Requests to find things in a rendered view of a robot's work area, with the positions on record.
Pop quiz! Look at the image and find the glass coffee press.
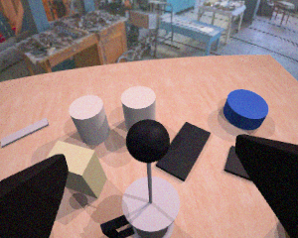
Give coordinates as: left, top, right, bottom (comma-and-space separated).
100, 119, 181, 238

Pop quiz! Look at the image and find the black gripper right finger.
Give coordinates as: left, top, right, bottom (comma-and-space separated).
235, 134, 298, 238

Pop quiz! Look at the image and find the grey flat bar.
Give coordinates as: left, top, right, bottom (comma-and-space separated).
1, 118, 49, 147

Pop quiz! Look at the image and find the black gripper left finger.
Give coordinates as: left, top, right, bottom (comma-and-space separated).
0, 154, 69, 238

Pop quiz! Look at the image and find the grey cylinder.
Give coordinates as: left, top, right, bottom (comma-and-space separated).
70, 94, 109, 146
121, 86, 156, 131

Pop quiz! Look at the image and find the blue cylinder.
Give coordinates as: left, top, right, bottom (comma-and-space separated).
223, 88, 269, 130

